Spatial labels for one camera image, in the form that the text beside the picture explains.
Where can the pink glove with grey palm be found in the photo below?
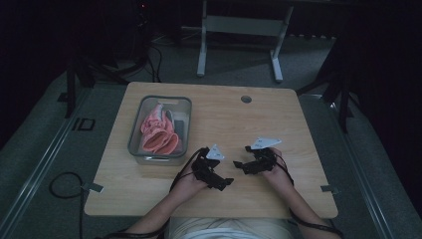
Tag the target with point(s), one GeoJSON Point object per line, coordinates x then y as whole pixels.
{"type": "Point", "coordinates": [172, 144]}

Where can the pink glove with red print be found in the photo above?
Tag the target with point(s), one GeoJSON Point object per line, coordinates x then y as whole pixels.
{"type": "Point", "coordinates": [151, 124]}

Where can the clear plastic storage bin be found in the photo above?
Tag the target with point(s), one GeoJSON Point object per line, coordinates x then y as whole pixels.
{"type": "Point", "coordinates": [134, 142]}

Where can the black tripod stand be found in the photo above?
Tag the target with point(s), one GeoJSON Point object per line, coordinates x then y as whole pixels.
{"type": "Point", "coordinates": [70, 93]}
{"type": "Point", "coordinates": [343, 109]}

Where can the metal floor rail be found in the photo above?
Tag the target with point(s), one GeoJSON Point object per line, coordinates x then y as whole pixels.
{"type": "Point", "coordinates": [38, 169]}
{"type": "Point", "coordinates": [379, 212]}

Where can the person's left hand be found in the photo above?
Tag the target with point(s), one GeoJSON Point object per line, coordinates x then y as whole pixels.
{"type": "Point", "coordinates": [185, 187]}

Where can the grey tab on table edge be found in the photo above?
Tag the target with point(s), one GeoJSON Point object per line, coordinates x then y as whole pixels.
{"type": "Point", "coordinates": [96, 188]}
{"type": "Point", "coordinates": [328, 189]}

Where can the person's white shirt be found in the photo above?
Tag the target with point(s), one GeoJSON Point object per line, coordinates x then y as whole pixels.
{"type": "Point", "coordinates": [229, 230]}

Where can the white metal desk frame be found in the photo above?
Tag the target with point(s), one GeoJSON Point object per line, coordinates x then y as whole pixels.
{"type": "Point", "coordinates": [245, 26]}

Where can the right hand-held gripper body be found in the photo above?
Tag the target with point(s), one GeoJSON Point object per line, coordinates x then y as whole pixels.
{"type": "Point", "coordinates": [262, 162]}

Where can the person's right hand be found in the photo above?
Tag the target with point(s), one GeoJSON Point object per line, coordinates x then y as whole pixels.
{"type": "Point", "coordinates": [278, 176]}

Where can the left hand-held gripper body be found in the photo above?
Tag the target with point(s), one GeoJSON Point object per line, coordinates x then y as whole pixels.
{"type": "Point", "coordinates": [204, 167]}

